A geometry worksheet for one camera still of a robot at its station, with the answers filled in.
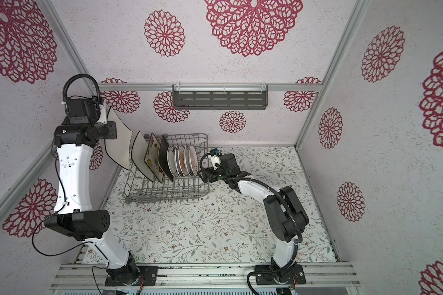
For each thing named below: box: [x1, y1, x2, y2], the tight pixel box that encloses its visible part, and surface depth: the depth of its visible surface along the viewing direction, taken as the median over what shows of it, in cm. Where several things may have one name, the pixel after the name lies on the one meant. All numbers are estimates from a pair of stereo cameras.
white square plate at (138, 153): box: [131, 130, 155, 182], surface depth 95 cm
